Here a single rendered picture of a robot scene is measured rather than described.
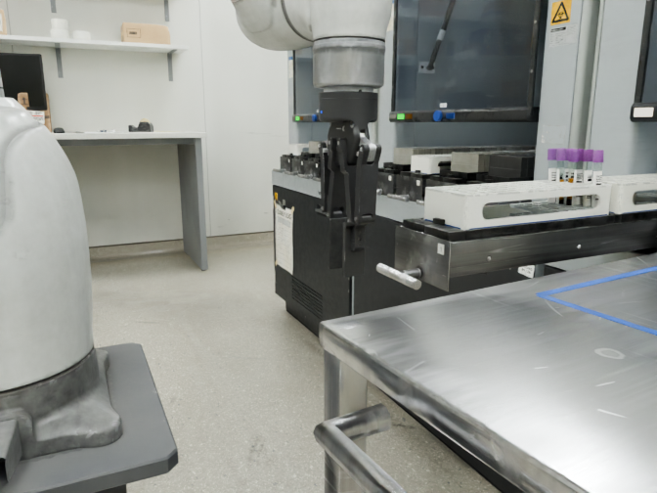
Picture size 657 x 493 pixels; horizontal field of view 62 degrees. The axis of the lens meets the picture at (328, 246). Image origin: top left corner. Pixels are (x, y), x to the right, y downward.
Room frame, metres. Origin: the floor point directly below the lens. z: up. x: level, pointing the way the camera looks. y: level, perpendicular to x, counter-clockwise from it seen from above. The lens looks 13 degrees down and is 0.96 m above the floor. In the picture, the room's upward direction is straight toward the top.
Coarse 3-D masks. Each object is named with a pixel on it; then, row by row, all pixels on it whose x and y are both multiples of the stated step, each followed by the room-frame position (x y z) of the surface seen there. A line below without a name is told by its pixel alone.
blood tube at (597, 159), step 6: (594, 150) 0.87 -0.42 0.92; (600, 150) 0.86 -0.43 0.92; (594, 156) 0.87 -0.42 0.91; (600, 156) 0.86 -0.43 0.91; (594, 162) 0.87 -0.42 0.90; (600, 162) 0.86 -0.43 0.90; (594, 168) 0.87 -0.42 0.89; (600, 168) 0.86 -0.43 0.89; (594, 174) 0.86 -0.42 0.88; (600, 174) 0.86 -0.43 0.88; (594, 180) 0.86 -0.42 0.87; (600, 180) 0.86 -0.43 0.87; (594, 198) 0.86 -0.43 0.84; (594, 204) 0.86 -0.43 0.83
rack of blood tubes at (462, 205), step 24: (432, 192) 0.80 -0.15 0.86; (456, 192) 0.77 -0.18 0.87; (480, 192) 0.77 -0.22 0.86; (504, 192) 0.77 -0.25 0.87; (528, 192) 0.78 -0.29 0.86; (552, 192) 0.80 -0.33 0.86; (576, 192) 0.83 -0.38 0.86; (600, 192) 0.85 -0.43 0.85; (432, 216) 0.80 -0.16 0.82; (456, 216) 0.75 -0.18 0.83; (480, 216) 0.75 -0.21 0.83; (504, 216) 0.89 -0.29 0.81; (528, 216) 0.79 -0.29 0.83; (552, 216) 0.81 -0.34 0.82; (576, 216) 0.83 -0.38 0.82
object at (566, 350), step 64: (640, 256) 0.57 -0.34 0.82; (384, 320) 0.37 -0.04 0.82; (448, 320) 0.37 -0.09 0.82; (512, 320) 0.37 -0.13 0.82; (576, 320) 0.37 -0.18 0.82; (640, 320) 0.37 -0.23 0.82; (384, 384) 0.30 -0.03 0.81; (448, 384) 0.27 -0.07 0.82; (512, 384) 0.27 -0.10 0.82; (576, 384) 0.27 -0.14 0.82; (640, 384) 0.27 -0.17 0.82; (512, 448) 0.22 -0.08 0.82; (576, 448) 0.21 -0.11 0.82; (640, 448) 0.21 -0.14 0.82
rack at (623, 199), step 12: (612, 180) 0.94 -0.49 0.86; (624, 180) 0.93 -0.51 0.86; (636, 180) 0.94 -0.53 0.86; (648, 180) 0.93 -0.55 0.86; (612, 192) 0.88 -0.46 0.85; (624, 192) 0.87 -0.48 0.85; (612, 204) 0.88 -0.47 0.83; (624, 204) 0.87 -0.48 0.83; (636, 204) 0.89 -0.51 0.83; (648, 204) 0.90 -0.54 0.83
